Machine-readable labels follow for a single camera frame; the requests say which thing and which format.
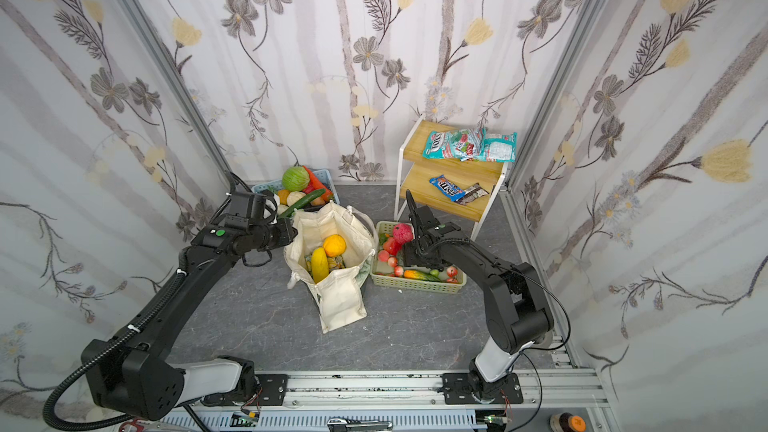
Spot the yellow orange citrus fruit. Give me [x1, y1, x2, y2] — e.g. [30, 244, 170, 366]
[322, 234, 347, 258]

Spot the cream canvas grocery bag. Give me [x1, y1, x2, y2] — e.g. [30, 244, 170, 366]
[283, 202, 378, 334]

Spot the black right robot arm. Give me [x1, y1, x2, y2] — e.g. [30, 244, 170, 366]
[405, 192, 559, 403]

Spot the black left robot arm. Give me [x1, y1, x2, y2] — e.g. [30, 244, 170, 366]
[42, 174, 298, 431]

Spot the blue plastic vegetable basket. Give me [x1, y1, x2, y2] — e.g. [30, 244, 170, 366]
[251, 166, 341, 214]

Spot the blue chocolate bar packet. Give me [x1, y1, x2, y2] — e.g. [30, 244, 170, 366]
[429, 175, 464, 203]

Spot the white garlic bulb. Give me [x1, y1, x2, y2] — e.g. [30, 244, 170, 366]
[286, 191, 305, 206]

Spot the white wooden two-tier shelf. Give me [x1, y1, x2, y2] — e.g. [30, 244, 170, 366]
[394, 119, 510, 239]

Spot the green plastic fruit basket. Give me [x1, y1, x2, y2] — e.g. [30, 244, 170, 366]
[372, 221, 468, 294]

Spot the green cucumber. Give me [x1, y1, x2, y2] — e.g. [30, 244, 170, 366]
[278, 189, 325, 218]

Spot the green cabbage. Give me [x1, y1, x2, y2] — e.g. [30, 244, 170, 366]
[282, 166, 310, 192]

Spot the brown snack bar packet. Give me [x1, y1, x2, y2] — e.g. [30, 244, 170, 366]
[457, 183, 489, 205]

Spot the red green candy packet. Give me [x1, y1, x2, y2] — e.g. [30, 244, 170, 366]
[422, 128, 485, 161]

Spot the teal white snack packet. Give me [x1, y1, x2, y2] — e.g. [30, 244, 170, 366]
[476, 132, 518, 163]

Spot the orange capped bottle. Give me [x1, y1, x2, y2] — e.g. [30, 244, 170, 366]
[549, 412, 587, 432]

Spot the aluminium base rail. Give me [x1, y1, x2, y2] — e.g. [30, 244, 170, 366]
[113, 368, 619, 432]

